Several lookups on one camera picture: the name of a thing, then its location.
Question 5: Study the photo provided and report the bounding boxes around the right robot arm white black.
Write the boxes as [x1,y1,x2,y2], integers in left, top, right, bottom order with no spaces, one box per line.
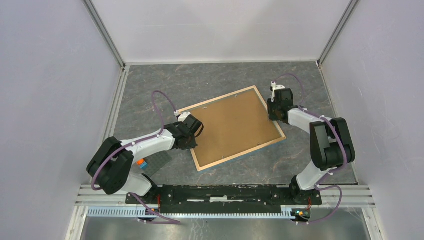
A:
[267,85,356,204]

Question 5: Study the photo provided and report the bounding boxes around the blue building block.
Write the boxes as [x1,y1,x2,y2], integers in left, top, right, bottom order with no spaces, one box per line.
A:
[139,162,148,169]

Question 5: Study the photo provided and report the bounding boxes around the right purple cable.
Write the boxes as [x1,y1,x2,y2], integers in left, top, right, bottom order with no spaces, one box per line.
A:
[271,72,349,226]

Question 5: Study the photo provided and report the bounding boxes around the wooden picture frame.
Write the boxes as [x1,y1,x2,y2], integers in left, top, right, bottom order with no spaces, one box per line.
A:
[177,85,288,172]

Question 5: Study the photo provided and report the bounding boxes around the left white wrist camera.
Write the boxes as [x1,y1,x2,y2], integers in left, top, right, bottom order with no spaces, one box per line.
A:
[174,110,191,122]

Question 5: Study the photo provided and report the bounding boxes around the aluminium frame rail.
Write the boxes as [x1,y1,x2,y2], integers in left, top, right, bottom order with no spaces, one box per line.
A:
[75,185,376,220]

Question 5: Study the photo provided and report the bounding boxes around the purple cable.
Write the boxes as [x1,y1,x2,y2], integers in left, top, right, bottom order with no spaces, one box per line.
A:
[271,72,349,226]
[90,90,182,225]

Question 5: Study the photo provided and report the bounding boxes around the grey building block baseplate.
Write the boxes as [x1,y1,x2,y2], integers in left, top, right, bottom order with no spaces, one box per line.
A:
[143,151,172,177]

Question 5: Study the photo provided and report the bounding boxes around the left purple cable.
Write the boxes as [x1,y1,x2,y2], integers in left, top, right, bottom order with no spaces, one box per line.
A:
[90,90,182,225]

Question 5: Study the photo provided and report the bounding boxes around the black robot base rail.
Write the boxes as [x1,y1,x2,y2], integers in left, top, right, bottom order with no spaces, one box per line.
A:
[140,184,323,214]

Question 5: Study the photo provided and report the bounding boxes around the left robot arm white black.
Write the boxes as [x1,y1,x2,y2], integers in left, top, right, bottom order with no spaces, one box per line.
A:
[86,112,204,204]

